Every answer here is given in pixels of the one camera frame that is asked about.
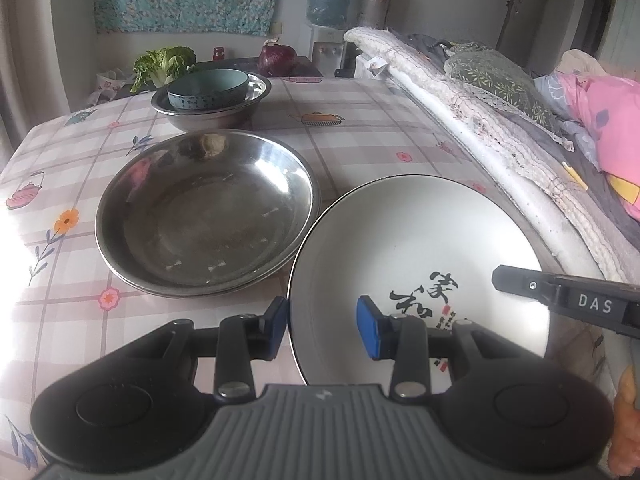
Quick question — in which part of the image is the pink blanket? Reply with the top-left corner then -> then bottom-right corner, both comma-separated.
535,50 -> 640,221

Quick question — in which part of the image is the red onion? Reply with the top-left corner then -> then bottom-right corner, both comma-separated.
257,38 -> 297,77

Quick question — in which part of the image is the floral patterned roll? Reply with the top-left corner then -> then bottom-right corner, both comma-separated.
362,0 -> 396,31

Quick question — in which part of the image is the grey clothing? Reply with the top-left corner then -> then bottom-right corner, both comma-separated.
405,32 -> 471,56

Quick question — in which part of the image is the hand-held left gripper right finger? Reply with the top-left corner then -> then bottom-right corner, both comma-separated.
356,296 -> 516,403

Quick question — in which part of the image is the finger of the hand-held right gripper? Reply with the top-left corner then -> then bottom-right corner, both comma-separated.
492,265 -> 556,311

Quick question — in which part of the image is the large stainless steel bowl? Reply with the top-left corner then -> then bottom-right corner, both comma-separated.
151,74 -> 272,132

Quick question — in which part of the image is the white water dispenser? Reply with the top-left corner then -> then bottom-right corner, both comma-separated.
311,25 -> 351,76

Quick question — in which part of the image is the napa cabbage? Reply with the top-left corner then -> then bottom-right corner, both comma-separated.
131,46 -> 197,93

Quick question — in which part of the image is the white ceramic plate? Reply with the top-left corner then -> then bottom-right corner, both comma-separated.
287,175 -> 551,396

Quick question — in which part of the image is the white plastic bag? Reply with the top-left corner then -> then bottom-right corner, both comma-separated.
95,71 -> 133,98

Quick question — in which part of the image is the green floral pillow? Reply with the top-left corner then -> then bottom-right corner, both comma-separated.
444,42 -> 575,151

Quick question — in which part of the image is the beige curtain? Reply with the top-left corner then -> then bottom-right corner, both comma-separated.
0,0 -> 71,131

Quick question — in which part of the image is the person's right hand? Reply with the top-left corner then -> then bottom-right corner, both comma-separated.
614,364 -> 640,480

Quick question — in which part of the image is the stainless steel plate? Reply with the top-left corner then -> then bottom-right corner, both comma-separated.
100,240 -> 321,302
95,129 -> 321,295

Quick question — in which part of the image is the checked floral tablecloth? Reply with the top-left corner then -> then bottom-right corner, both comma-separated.
0,75 -> 616,461

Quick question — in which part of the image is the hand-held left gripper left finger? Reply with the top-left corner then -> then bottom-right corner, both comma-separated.
125,297 -> 290,402

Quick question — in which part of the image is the white pink quilt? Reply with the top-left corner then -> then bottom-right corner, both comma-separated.
344,26 -> 626,241

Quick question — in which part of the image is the teal ceramic bowl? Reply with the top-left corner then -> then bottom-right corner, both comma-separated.
167,69 -> 251,111

